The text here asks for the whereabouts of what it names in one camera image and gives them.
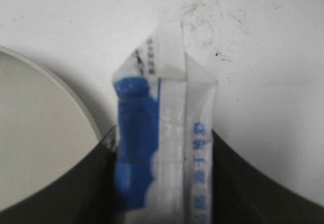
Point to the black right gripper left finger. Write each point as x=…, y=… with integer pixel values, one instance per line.
x=83, y=195

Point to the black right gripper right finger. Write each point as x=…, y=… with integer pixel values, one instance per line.
x=242, y=194

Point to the blue white milk carton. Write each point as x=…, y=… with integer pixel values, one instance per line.
x=165, y=99

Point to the grey round plate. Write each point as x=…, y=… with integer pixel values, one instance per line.
x=45, y=128

